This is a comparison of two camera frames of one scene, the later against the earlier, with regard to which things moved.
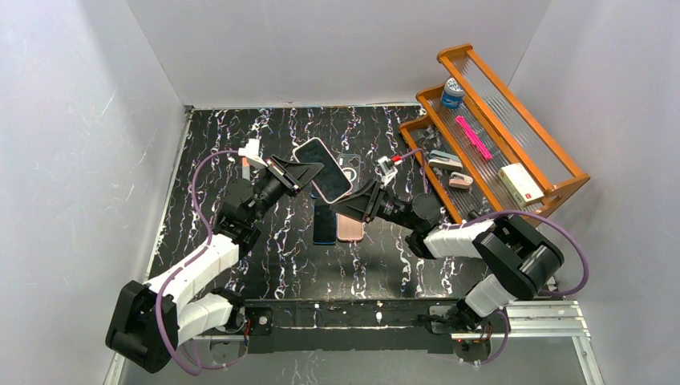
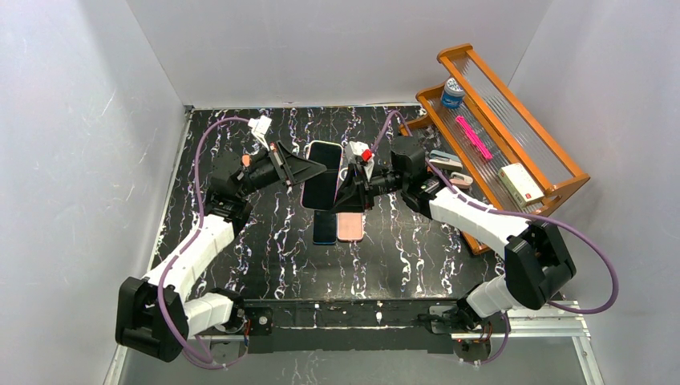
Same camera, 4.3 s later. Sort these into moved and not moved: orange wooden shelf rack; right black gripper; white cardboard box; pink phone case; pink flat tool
Moved: right black gripper
Not moved: orange wooden shelf rack; pink flat tool; white cardboard box; pink phone case
